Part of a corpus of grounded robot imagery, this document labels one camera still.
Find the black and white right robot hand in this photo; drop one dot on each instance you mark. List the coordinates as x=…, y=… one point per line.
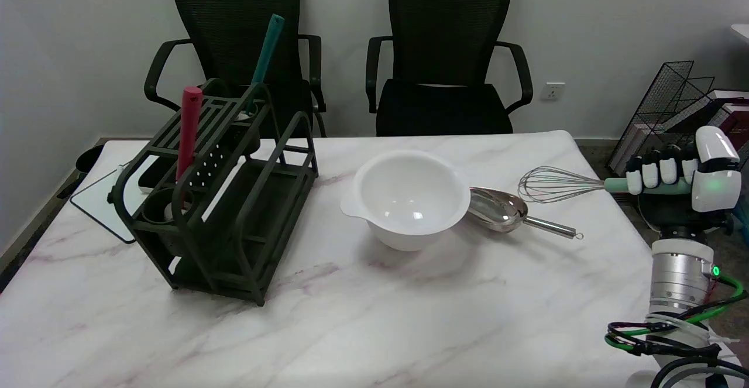
x=711, y=183

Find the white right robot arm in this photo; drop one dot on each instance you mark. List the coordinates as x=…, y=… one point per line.
x=681, y=277

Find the white mixing bowl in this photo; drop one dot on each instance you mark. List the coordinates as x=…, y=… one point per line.
x=409, y=198

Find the dark red book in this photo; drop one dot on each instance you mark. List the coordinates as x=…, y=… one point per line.
x=734, y=120

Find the stainless steel scoop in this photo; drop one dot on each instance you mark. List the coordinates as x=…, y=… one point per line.
x=497, y=208

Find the black mesh office chair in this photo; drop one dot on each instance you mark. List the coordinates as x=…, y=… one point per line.
x=447, y=60
x=234, y=37

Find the dark green utensil rack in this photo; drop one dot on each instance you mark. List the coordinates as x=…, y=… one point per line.
x=222, y=201

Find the white board with black edge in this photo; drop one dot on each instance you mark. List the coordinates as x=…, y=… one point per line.
x=105, y=198

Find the white wall power outlet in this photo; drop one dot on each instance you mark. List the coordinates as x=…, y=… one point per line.
x=552, y=91

